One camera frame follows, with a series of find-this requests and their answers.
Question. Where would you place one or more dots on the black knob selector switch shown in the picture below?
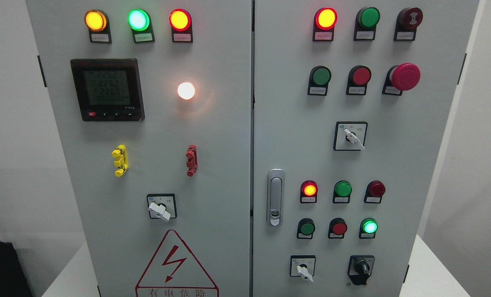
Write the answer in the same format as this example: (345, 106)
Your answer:
(360, 268)

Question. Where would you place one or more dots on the red indicator light lower left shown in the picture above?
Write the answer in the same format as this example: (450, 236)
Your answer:
(308, 192)

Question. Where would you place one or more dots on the white lit indicator light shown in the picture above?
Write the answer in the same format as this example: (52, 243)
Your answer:
(186, 90)

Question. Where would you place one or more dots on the green push button lower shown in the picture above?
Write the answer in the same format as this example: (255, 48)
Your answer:
(305, 229)

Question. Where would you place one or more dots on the green push button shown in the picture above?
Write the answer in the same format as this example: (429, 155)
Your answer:
(319, 79)
(305, 229)

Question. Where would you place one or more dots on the green push button upper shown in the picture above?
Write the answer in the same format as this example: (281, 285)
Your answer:
(319, 79)

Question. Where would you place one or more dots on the green indicator light lower middle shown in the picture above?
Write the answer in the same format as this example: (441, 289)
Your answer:
(342, 192)

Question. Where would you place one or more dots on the grey cabinet left door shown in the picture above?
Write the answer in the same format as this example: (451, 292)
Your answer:
(213, 206)

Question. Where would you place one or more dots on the grey cabinet door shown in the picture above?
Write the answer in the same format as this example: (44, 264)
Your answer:
(295, 132)
(213, 206)

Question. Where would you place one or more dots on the grey cabinet right door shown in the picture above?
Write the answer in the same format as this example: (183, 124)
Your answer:
(295, 132)

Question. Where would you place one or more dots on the red push button lower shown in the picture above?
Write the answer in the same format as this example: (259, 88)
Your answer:
(337, 228)

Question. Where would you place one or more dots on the red push button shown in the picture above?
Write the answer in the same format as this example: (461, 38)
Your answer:
(358, 79)
(337, 228)

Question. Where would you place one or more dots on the red push button upper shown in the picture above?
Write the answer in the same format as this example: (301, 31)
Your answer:
(358, 79)

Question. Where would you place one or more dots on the red indicator light lower right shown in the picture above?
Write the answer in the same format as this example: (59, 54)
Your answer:
(374, 192)

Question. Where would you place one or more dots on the red electric hazard warning sticker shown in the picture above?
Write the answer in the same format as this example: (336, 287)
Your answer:
(174, 271)

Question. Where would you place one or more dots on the red indicator light left door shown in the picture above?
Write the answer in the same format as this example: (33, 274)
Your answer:
(181, 26)

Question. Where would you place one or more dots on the green indicator light bottom right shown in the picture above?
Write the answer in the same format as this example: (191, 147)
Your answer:
(368, 228)

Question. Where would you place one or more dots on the black digital power meter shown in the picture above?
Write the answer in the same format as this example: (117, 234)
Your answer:
(108, 90)

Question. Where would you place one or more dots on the red indicator light top right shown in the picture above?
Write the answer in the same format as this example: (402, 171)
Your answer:
(324, 23)

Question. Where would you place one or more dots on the green lit indicator light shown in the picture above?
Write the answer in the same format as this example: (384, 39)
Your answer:
(141, 25)

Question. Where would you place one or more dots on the red emergency stop mushroom button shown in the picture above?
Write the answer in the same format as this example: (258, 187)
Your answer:
(401, 78)

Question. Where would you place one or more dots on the green indicator light top right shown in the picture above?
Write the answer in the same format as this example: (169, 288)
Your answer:
(366, 22)

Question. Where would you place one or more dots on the yellow indicator light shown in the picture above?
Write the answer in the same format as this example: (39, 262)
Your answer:
(98, 26)

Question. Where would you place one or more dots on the dark red buzzer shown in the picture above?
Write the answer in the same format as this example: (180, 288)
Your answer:
(407, 22)

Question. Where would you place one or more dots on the black box with antenna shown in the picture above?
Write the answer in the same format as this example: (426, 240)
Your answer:
(13, 282)

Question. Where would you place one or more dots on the red terminal post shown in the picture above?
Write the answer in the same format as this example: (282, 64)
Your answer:
(192, 160)

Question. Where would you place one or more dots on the silver door latch handle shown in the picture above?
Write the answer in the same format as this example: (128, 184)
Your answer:
(275, 194)

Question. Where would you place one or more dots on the white handle selector switch left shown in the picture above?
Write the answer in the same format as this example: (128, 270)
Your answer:
(162, 206)

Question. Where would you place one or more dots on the white lever selector switch upper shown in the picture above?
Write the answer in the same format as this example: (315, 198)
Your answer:
(350, 136)

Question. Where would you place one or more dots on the white lever selector switch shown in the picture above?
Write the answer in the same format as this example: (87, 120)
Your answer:
(303, 266)
(350, 136)

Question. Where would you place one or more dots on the yellow terminal post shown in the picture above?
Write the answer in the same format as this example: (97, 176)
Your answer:
(120, 160)

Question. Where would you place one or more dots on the white lever selector switch lower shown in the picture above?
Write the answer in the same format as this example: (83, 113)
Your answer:
(303, 266)

